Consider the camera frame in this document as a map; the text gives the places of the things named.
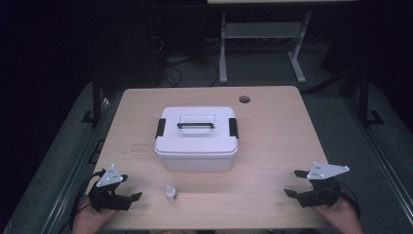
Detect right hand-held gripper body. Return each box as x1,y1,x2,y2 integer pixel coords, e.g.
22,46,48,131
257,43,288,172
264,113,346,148
296,161,351,209

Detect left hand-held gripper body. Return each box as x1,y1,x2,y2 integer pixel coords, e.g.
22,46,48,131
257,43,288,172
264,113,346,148
87,164,132,213

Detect small white bottle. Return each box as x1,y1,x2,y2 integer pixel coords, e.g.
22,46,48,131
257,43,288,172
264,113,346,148
164,185,178,204

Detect white plastic storage box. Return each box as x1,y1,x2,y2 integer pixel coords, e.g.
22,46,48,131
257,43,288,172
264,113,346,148
161,151,236,173

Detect white box lid black handle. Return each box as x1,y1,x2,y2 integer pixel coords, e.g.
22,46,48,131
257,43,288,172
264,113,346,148
154,105,240,160

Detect person's right hand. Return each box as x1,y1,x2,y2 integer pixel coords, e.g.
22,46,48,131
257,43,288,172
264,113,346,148
313,197,364,234

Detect person's left hand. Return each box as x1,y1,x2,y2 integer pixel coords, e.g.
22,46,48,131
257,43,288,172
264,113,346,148
71,198,118,234

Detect grey metal stand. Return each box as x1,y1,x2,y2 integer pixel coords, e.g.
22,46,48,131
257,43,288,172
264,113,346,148
218,10,313,85

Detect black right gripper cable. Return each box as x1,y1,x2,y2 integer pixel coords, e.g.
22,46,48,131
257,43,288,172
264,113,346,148
336,180,362,219

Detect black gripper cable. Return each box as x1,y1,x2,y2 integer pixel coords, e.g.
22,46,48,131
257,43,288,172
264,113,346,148
336,180,362,219
68,170,105,230

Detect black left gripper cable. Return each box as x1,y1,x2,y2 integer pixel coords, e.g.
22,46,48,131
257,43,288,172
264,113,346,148
68,170,105,230

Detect black upright post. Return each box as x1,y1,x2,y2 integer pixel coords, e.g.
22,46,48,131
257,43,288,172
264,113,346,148
81,69,112,127
355,63,386,129

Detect black floor cables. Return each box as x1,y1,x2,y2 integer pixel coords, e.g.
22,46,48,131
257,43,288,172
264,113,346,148
151,34,222,88

